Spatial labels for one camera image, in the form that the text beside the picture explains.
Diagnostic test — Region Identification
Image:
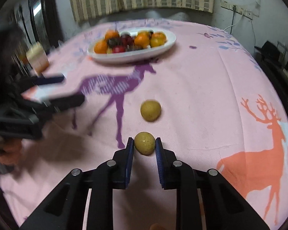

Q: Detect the orange mandarin centre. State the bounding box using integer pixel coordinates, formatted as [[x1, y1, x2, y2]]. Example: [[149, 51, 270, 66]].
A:
[[134, 33, 150, 48]]

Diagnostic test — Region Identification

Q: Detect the pink deer tablecloth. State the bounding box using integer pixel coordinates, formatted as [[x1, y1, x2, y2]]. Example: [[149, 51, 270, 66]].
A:
[[0, 19, 288, 229]]

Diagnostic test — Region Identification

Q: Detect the longan beside large mandarin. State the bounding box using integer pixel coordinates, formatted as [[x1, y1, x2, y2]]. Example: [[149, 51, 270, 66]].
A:
[[107, 48, 113, 54]]

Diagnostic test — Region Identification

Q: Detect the orange mandarin right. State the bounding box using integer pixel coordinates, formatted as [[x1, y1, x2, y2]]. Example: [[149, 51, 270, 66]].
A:
[[151, 32, 167, 42]]

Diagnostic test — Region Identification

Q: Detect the left hand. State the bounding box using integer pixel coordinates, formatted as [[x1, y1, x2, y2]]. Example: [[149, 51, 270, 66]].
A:
[[0, 136, 23, 166]]

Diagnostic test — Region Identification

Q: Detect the orange mandarin far left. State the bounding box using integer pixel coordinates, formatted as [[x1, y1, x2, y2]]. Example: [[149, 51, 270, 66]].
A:
[[94, 39, 108, 54]]

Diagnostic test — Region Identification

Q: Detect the dark mangosteen centre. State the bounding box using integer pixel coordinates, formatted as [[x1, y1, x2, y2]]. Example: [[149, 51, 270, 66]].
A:
[[107, 37, 122, 48]]

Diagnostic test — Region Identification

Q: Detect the wall power strip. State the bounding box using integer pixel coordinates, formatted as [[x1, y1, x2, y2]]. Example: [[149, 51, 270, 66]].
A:
[[220, 0, 261, 20]]

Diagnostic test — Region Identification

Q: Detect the large orange mandarin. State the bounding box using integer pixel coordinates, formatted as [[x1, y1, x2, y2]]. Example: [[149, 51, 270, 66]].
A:
[[104, 30, 120, 40]]

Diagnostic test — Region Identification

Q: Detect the longan far right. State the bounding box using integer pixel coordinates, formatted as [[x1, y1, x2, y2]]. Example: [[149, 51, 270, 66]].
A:
[[134, 132, 156, 156]]

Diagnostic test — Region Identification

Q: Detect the red cherry tomato front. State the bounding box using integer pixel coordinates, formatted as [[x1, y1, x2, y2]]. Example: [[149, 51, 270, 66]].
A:
[[112, 45, 126, 53]]

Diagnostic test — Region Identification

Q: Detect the longan far back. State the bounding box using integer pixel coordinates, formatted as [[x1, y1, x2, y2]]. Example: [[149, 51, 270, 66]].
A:
[[140, 100, 162, 122]]

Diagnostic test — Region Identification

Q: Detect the plastic sauce jar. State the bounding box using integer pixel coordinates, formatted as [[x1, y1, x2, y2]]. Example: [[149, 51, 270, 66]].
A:
[[26, 42, 50, 75]]

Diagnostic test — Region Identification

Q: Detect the yellow orange kumquat front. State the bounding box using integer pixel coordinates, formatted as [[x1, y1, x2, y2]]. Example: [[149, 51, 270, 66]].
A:
[[138, 31, 151, 36]]

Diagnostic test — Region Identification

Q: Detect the black metal shelf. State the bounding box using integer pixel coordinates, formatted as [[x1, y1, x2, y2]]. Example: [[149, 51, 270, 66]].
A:
[[255, 41, 288, 93]]

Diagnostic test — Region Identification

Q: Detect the dark red plum left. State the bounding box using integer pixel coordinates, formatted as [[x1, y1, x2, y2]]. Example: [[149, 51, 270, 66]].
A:
[[120, 34, 134, 46]]

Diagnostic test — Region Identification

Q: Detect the yellow green citrus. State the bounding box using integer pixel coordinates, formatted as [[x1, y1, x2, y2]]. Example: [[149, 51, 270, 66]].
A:
[[150, 37, 165, 48]]

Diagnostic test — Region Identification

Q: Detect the dark framed picture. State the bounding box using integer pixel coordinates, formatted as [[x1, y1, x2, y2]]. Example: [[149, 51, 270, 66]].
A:
[[14, 0, 63, 54]]

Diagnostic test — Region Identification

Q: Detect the white oval plate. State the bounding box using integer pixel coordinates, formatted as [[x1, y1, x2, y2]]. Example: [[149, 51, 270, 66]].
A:
[[87, 27, 177, 64]]

